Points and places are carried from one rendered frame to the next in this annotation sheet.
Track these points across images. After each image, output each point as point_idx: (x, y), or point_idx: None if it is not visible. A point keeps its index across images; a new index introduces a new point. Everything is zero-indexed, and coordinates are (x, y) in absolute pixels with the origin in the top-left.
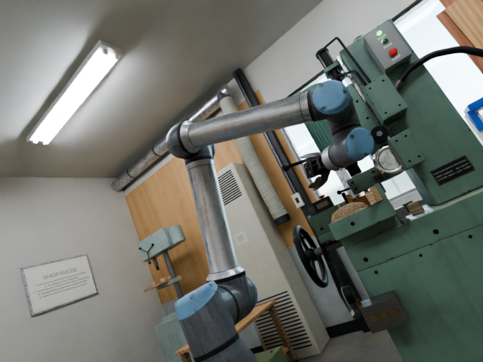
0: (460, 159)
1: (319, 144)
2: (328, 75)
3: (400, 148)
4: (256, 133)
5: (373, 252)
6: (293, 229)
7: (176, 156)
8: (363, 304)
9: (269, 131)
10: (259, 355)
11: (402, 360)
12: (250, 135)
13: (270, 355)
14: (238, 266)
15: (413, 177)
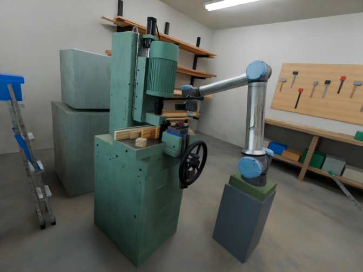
0: None
1: (174, 87)
2: (153, 40)
3: None
4: (221, 91)
5: None
6: (203, 141)
7: None
8: (192, 168)
9: (216, 92)
10: (240, 178)
11: (182, 191)
12: (223, 90)
13: (235, 174)
14: (244, 148)
15: (139, 123)
